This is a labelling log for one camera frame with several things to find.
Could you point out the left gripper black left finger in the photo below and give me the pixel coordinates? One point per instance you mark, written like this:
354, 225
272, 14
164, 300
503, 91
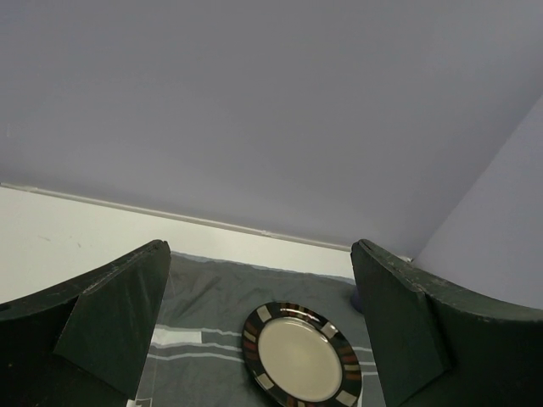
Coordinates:
84, 342

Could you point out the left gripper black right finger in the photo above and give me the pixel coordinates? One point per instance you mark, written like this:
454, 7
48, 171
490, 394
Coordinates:
439, 344

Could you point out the purple white cup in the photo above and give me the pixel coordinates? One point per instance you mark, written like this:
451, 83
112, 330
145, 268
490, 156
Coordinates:
355, 300

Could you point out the grey striped cloth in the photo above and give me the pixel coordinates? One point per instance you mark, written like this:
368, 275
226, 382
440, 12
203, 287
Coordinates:
195, 357

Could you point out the dark rimmed dinner plate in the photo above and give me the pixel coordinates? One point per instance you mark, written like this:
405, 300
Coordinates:
300, 358

